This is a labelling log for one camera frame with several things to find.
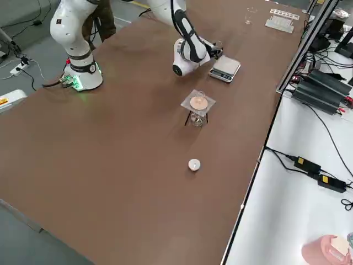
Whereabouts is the white power strip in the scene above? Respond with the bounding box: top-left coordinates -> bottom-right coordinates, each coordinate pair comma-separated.
9,62 -> 30,76

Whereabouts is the pink cup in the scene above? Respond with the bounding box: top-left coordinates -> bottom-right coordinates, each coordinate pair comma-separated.
302,234 -> 351,265

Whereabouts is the aluminium frame post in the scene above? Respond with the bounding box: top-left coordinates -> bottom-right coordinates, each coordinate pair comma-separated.
275,0 -> 341,94

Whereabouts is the black power supply unit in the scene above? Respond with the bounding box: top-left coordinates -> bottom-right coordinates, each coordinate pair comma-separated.
307,68 -> 353,96
291,82 -> 347,115

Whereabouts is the white box with yellow label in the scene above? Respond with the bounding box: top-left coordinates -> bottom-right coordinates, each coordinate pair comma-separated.
0,89 -> 28,114

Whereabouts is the white test tube rack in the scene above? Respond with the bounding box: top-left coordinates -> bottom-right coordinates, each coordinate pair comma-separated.
264,8 -> 301,34

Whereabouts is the black wire tripod stand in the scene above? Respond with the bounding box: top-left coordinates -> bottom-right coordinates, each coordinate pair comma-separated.
184,109 -> 210,128

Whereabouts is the black cable of arm's foot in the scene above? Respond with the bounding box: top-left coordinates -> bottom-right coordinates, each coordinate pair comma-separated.
41,77 -> 68,88

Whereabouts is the silver digital balance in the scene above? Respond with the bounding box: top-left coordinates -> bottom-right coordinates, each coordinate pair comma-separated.
208,55 -> 241,83

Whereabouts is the glass alcohol lamp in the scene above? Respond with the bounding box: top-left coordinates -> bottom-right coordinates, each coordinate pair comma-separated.
190,112 -> 206,128

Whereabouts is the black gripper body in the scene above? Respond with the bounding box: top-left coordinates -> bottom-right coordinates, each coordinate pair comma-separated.
203,41 -> 218,60

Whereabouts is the large glass beaker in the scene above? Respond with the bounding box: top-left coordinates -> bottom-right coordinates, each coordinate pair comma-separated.
244,7 -> 258,25

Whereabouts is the black adapter with yellow label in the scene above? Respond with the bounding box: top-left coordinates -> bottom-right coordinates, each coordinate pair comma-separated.
293,156 -> 322,174
317,173 -> 347,194

